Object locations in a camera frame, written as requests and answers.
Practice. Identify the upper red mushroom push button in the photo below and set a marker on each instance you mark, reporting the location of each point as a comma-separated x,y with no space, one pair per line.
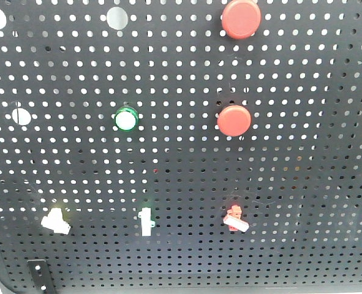
241,19

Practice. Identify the black perforated pegboard panel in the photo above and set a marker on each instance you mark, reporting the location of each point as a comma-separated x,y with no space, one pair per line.
65,69

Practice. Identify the lower red mushroom push button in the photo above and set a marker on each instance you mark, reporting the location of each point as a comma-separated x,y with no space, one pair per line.
234,120

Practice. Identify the red rotary toggle switch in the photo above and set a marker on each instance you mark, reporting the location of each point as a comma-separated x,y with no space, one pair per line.
233,220

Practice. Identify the left black clamp bracket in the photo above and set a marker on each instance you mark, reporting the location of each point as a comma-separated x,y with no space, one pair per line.
41,276

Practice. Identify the red mushroom push button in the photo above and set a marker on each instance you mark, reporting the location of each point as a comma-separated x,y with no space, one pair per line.
241,19
234,120

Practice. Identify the green round push button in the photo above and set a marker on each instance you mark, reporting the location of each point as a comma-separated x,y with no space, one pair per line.
126,118

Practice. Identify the yellow rotary toggle switch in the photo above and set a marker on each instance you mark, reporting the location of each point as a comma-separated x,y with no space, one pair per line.
55,222

